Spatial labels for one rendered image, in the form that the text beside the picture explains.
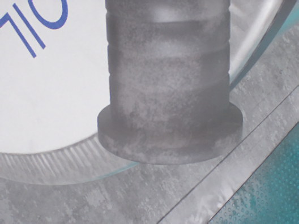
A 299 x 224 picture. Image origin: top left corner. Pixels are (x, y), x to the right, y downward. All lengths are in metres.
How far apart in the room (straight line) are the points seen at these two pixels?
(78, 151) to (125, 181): 1.04
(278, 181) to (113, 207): 0.67
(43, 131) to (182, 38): 0.51
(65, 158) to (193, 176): 1.19
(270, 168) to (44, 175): 1.42
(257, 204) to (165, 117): 1.85
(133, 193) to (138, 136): 1.51
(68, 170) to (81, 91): 0.12
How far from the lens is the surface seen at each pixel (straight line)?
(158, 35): 0.15
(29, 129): 0.68
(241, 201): 1.95
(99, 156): 0.60
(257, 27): 0.41
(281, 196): 2.09
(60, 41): 0.56
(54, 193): 1.54
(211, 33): 0.16
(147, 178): 1.71
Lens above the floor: 1.34
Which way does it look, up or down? 50 degrees down
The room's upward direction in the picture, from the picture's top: 74 degrees clockwise
